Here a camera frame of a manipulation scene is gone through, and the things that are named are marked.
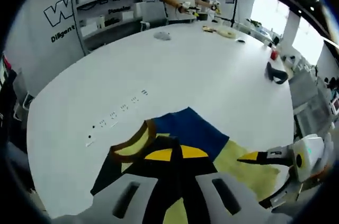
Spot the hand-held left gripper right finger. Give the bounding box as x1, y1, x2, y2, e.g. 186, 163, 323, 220
180, 145, 292, 224

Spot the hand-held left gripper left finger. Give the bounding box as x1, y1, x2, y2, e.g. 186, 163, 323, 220
54, 148, 183, 224

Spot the yellow black blue garment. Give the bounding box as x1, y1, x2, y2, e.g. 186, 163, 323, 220
90, 106, 281, 224

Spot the grey mesh chair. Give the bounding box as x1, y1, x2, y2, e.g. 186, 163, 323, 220
288, 70, 334, 140

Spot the white table power strip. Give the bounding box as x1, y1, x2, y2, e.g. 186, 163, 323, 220
84, 88, 149, 148

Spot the black curved object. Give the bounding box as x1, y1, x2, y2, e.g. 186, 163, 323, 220
264, 61, 289, 85

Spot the beige cloth item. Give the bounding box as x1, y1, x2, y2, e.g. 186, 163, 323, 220
216, 28, 237, 40

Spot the grey white office chair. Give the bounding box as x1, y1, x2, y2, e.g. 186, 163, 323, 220
12, 69, 37, 123

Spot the black tripod stand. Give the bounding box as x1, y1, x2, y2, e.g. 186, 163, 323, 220
214, 0, 240, 28

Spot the grey crumpled cloth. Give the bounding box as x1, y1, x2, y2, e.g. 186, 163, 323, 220
153, 30, 173, 42

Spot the grey chair back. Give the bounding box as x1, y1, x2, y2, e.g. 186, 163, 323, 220
135, 3, 167, 32

